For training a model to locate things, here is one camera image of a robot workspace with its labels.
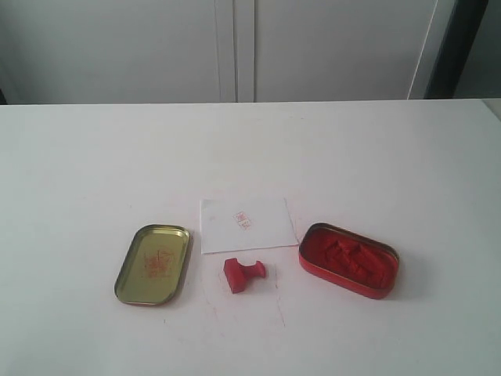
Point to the white paper sheet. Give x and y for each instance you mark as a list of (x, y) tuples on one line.
[(240, 225)]

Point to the gold tin lid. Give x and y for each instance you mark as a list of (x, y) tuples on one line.
[(154, 266)]

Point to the red ink pad tin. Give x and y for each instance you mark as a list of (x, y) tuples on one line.
[(349, 260)]

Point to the white cabinet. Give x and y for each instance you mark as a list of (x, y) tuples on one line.
[(218, 51)]

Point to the red stamp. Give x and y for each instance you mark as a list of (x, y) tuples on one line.
[(239, 275)]

